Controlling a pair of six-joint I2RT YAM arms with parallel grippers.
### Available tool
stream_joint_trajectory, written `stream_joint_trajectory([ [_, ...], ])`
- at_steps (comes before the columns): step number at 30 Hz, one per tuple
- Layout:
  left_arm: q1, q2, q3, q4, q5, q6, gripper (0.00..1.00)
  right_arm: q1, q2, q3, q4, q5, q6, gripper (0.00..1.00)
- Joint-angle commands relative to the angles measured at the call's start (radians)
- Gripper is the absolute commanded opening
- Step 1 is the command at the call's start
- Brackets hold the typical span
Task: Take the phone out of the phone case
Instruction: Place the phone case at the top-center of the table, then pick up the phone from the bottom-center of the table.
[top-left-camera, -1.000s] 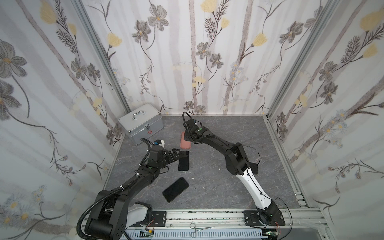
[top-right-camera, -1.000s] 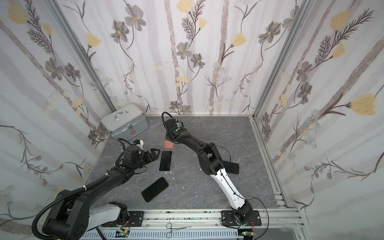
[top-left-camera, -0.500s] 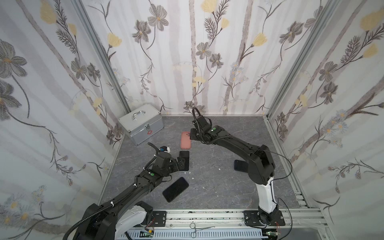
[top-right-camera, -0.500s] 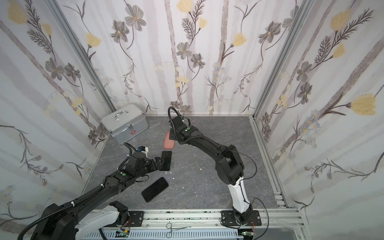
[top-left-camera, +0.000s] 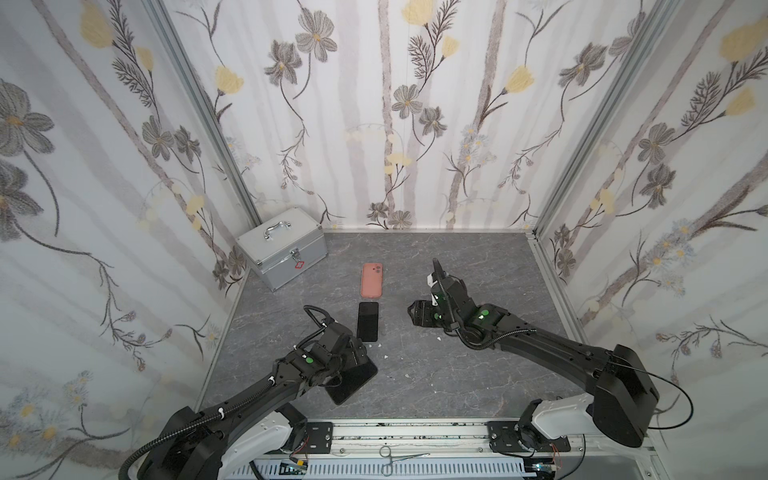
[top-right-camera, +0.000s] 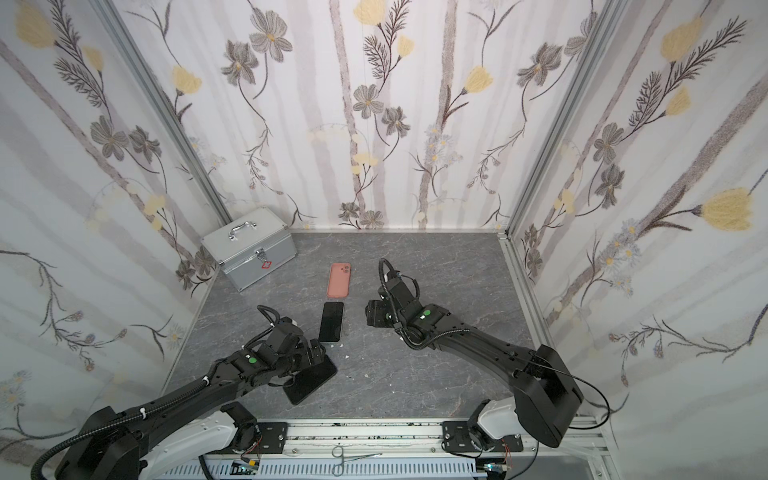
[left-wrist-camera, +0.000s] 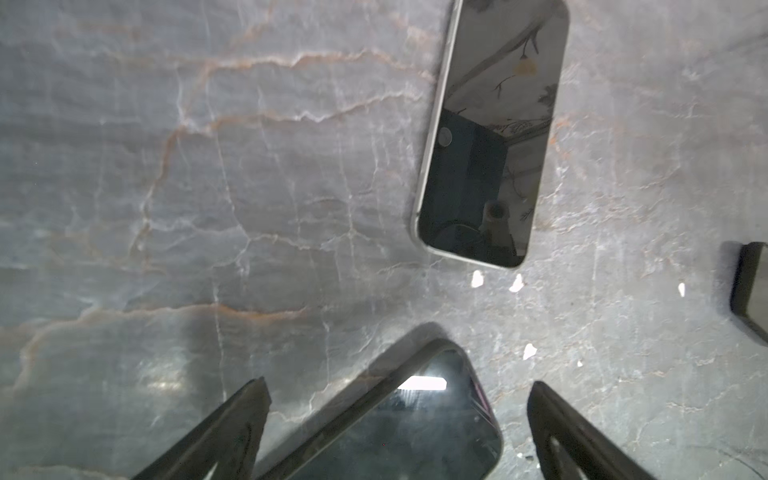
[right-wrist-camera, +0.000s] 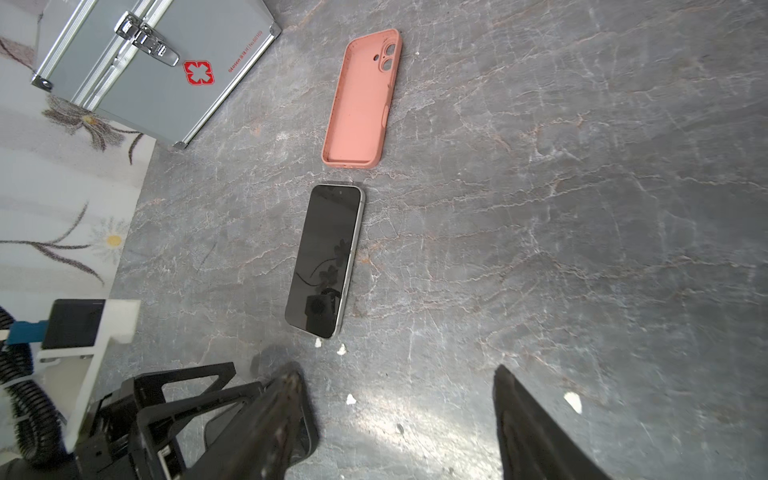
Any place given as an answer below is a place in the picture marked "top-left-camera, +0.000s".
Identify phone with black screen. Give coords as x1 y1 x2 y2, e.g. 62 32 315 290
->
356 302 380 342

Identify pink phone case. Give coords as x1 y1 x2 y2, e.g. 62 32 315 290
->
360 263 383 299

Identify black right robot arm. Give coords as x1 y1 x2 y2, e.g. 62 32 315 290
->
407 275 659 449

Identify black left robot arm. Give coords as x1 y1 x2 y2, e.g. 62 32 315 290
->
118 323 378 479

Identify silver aluminium case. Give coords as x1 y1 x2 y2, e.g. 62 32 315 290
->
237 207 328 291

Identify metal forceps scissors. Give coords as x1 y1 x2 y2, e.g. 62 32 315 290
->
379 445 429 477

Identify white perforated cable tray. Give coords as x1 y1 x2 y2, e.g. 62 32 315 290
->
227 457 537 479

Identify aluminium corner frame post right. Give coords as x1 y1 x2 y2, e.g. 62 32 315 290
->
531 0 681 240

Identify aluminium corner frame post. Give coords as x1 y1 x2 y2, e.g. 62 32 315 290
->
531 0 681 240
142 0 261 228

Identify aluminium corner frame post left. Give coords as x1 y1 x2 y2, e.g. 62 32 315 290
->
142 0 261 228

